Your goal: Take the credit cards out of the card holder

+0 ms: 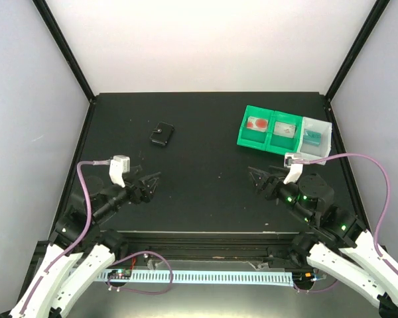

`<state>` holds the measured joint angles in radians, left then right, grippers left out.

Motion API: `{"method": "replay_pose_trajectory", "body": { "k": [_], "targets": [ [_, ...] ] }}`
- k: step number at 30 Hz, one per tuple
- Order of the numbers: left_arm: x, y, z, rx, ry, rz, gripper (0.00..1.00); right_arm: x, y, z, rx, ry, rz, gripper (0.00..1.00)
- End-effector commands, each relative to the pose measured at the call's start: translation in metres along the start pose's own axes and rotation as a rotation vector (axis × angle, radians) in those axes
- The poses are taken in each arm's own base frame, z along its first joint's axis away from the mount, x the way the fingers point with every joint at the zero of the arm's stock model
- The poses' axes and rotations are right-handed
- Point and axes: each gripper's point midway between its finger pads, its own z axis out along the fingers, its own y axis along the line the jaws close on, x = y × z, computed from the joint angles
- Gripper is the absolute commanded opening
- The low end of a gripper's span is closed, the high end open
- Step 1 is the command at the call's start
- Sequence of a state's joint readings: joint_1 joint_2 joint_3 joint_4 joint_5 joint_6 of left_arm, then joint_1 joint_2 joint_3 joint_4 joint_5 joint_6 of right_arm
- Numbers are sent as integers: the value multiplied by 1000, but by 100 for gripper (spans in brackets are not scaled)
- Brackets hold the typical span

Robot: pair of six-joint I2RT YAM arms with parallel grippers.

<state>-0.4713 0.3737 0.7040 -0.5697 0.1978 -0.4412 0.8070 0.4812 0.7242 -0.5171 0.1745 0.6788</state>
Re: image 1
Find black leather card holder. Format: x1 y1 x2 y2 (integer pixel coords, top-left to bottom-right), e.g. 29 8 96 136
149 122 174 147

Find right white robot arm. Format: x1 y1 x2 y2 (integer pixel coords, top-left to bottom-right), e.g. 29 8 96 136
248 165 398 317

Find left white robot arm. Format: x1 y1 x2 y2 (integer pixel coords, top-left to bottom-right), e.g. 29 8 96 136
0 156 161 317

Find white card red marks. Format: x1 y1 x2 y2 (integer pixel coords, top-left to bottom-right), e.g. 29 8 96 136
273 121 297 138

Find teal card in bin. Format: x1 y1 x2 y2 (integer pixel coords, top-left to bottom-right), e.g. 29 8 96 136
302 130 322 146

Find card with red circles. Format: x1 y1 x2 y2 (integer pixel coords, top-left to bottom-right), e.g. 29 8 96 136
246 116 269 133

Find left green bin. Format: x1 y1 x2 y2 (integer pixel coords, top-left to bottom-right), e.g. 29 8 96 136
237 105 275 151

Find green bin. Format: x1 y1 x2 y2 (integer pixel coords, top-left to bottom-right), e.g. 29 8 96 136
237 105 275 151
265 111 303 155

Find middle green bin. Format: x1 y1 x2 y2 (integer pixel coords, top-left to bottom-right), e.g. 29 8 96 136
265 111 303 155

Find white bin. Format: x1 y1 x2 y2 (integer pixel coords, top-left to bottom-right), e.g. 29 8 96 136
297 117 332 161

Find small circuit board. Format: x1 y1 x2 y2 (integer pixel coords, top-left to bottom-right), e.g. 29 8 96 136
107 269 132 280

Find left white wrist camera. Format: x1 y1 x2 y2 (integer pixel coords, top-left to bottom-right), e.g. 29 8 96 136
109 155 130 187

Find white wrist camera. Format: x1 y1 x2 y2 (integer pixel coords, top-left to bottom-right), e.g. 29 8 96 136
283 152 303 184
109 155 130 187

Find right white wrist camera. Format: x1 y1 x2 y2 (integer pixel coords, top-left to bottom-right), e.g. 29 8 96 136
283 152 303 184

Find purple cable loop left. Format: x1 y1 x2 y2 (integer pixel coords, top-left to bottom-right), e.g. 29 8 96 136
105 250 174 295

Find purple cable loop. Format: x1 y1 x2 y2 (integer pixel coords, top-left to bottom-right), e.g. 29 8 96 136
293 276 341 295
105 250 174 295

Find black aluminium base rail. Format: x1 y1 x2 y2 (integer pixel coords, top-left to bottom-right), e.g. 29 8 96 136
120 231 298 261

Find white slotted cable duct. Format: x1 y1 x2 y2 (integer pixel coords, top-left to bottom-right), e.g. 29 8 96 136
96 270 294 287

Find purple cable loop right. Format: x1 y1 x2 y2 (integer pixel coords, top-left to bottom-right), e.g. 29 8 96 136
293 276 341 295

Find left black frame post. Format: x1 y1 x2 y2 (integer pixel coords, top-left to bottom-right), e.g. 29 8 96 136
33 0 96 103

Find black frame post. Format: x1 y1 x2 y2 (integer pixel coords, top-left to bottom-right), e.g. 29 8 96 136
325 0 390 102
33 0 96 103

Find right black frame post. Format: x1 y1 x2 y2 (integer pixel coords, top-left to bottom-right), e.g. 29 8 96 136
325 0 390 102

